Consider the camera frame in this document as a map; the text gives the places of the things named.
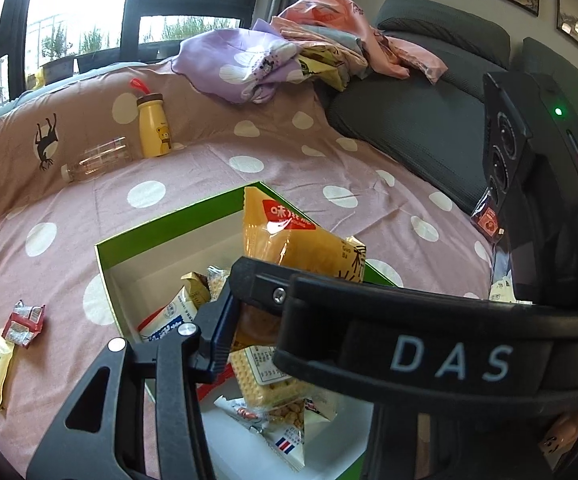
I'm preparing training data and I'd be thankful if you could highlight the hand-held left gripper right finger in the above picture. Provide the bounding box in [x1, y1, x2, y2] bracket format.
[361, 402, 422, 480]

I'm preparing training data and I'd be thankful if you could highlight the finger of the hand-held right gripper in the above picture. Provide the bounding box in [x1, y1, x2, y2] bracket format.
[225, 256, 297, 348]

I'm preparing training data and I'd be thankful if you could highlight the yellow printed cloth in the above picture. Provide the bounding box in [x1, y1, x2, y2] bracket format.
[296, 45, 352, 93]

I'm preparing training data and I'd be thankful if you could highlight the person's right hand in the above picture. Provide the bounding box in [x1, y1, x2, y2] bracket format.
[539, 409, 578, 457]

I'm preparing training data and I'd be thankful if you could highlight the clear plastic bottle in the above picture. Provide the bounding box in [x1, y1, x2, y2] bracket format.
[60, 136, 134, 183]

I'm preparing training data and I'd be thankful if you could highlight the black window frame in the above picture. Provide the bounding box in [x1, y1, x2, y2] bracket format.
[0, 0, 270, 111]

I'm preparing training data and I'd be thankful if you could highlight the large orange snack packet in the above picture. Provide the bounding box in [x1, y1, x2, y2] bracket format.
[231, 185, 368, 353]

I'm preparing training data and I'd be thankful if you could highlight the purple printed cloth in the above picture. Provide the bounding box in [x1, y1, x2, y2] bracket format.
[174, 27, 302, 106]

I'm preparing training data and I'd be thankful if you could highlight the green cardboard box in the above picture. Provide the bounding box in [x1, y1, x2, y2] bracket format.
[94, 181, 400, 480]

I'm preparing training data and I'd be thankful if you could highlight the red white snack packet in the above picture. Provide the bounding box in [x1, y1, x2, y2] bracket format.
[0, 300, 46, 350]

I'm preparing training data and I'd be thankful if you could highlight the grey sofa back cushion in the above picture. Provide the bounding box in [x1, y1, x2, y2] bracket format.
[373, 0, 512, 68]

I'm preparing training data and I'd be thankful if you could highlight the white peanut snack packet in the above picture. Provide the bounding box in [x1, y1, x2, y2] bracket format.
[213, 394, 338, 473]

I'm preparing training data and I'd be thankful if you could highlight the grey cloth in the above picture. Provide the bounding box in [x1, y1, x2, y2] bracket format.
[296, 24, 370, 68]

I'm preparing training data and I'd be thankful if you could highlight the red square snack packet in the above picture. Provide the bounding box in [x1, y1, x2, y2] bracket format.
[470, 194, 504, 248]

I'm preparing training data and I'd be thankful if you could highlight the grey sofa seat cushion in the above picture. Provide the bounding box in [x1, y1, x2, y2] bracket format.
[325, 30, 495, 213]

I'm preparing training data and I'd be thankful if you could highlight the pink polka dot blanket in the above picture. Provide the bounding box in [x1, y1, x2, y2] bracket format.
[0, 60, 495, 480]

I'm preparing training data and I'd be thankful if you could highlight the pink cloth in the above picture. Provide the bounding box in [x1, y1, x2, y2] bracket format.
[270, 0, 449, 85]

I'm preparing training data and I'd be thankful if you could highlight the yellow bear drink bottle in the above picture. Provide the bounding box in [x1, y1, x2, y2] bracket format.
[129, 77, 175, 159]

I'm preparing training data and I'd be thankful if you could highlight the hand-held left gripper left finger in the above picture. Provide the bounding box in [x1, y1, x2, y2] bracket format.
[26, 285, 237, 480]

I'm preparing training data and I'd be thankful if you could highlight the crinkled silver snack packet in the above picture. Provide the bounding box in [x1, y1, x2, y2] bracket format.
[205, 265, 232, 303]

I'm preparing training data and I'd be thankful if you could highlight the white blue snack packet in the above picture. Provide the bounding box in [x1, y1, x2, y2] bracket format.
[138, 284, 201, 345]

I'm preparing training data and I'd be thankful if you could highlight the potted green plant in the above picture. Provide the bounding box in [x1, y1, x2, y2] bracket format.
[39, 19, 77, 81]

